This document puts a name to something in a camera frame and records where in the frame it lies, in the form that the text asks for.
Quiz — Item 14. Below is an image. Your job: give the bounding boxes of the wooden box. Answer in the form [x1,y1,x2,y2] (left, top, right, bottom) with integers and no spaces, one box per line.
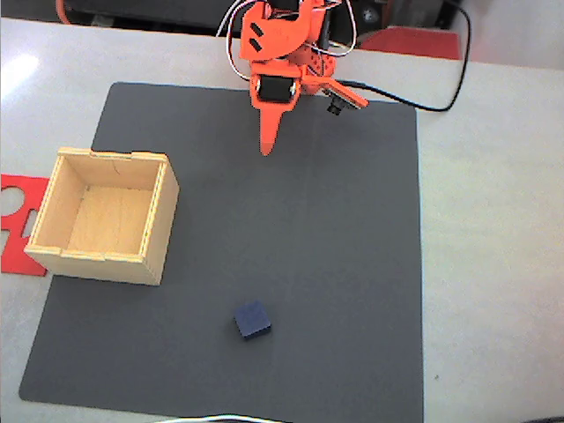
[24,146,181,287]

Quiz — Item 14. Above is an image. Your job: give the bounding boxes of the red cut-out sheet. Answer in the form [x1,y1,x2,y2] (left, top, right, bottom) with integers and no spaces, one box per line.
[0,174,51,278]

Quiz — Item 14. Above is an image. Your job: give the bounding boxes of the blue cube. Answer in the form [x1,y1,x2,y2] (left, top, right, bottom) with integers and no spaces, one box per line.
[233,300,273,342]

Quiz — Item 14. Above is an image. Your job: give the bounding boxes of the red flat plate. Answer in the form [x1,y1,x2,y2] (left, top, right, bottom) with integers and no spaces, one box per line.
[359,26,464,61]

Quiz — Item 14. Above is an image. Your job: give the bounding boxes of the dark grey mat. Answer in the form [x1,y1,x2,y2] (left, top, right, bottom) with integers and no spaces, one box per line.
[18,82,426,423]

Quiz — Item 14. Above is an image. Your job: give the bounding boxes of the black camera cable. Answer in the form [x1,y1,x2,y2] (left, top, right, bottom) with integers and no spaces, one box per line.
[335,0,472,113]

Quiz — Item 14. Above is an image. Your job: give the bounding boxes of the white cable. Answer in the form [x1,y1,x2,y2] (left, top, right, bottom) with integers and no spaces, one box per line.
[153,412,286,423]

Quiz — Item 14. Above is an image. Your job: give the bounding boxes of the gripper camera on orange mount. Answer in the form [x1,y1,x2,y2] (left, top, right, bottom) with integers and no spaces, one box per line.
[323,78,370,117]

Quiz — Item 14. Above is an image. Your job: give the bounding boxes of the white servo wire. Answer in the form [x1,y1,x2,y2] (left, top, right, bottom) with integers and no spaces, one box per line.
[215,0,253,83]
[308,0,359,58]

